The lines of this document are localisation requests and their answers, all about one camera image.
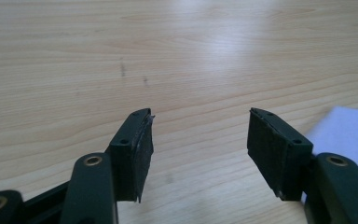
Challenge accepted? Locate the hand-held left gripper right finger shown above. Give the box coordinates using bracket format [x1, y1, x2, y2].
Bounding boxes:
[246, 107, 314, 202]

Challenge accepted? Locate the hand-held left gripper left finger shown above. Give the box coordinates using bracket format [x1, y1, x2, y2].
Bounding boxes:
[105, 107, 156, 203]

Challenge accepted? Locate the pale lilac cloth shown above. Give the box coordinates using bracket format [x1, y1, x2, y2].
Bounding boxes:
[301, 105, 358, 203]

